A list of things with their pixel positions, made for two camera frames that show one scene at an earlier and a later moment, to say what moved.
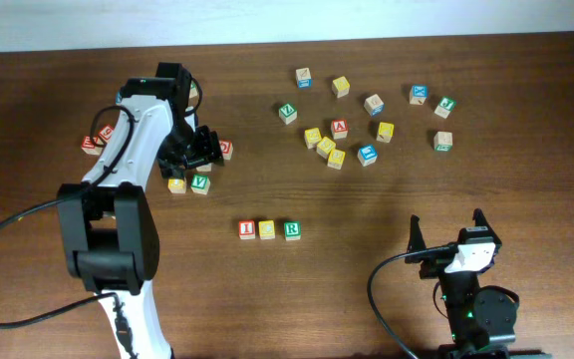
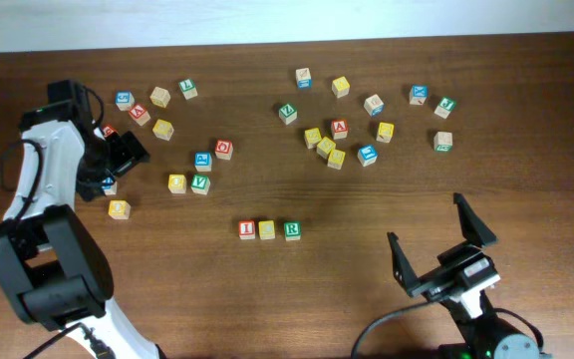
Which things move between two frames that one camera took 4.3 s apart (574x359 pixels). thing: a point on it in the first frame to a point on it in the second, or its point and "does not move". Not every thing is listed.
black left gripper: x=208 y=152 to x=132 y=152
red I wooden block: x=246 y=229 does not move
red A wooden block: x=339 y=129 does not move
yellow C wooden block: x=266 y=229 does not move
